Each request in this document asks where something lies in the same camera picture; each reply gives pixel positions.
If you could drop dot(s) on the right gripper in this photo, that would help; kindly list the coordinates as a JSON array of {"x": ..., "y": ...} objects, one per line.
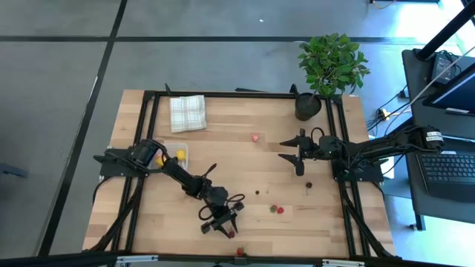
[{"x": 315, "y": 148}]

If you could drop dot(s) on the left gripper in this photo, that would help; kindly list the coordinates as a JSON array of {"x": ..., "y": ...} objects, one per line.
[{"x": 219, "y": 204}]

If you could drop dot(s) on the green leaf foreground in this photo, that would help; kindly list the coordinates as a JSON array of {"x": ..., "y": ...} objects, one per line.
[{"x": 240, "y": 251}]

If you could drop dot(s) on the pink strawberry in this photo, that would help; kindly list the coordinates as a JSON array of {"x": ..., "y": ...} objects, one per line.
[{"x": 255, "y": 138}]

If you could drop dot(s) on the red strawberry with green leaves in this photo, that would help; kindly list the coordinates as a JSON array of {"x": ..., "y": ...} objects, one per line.
[{"x": 273, "y": 208}]

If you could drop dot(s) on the red raspberry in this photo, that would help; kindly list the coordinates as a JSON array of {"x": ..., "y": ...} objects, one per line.
[{"x": 280, "y": 210}]

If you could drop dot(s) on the clear plastic tupperware container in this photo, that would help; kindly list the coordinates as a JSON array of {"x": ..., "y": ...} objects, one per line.
[{"x": 178, "y": 165}]

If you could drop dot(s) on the yellow lemon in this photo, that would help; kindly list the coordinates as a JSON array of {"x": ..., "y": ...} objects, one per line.
[
  {"x": 160, "y": 160},
  {"x": 180, "y": 154}
]

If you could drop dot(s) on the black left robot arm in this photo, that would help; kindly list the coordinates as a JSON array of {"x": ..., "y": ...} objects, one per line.
[{"x": 182, "y": 178}]

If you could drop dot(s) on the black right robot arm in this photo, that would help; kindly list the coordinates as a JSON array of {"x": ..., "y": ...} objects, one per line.
[{"x": 389, "y": 144}]

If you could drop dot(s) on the green plant in black pot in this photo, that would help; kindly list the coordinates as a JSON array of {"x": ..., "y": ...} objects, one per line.
[{"x": 330, "y": 63}]

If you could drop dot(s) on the yellow power plug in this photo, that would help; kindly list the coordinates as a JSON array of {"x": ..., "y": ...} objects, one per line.
[{"x": 384, "y": 113}]

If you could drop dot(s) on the white plaid folded cloth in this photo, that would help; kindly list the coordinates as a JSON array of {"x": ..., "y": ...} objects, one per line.
[{"x": 187, "y": 113}]

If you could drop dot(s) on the black office desk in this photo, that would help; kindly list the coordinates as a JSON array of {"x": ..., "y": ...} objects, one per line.
[{"x": 419, "y": 81}]

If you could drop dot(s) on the black laptop keyboard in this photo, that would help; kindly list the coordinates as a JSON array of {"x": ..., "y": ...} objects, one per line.
[{"x": 452, "y": 170}]

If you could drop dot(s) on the black power adapter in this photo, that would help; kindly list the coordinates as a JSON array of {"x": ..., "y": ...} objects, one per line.
[{"x": 443, "y": 66}]

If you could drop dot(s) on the black computer monitor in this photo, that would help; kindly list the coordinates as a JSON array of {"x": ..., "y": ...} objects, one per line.
[{"x": 456, "y": 94}]

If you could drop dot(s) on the black slanted pole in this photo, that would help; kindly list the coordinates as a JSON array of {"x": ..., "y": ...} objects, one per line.
[{"x": 445, "y": 31}]

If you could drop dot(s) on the dark chair leg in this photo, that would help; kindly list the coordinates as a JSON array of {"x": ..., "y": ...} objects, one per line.
[{"x": 13, "y": 171}]

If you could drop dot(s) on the black aluminium rig frame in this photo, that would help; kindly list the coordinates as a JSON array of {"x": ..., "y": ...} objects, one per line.
[{"x": 241, "y": 94}]

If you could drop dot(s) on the silver metal bracket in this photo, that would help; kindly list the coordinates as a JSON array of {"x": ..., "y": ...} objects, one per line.
[
  {"x": 137, "y": 259},
  {"x": 343, "y": 262}
]

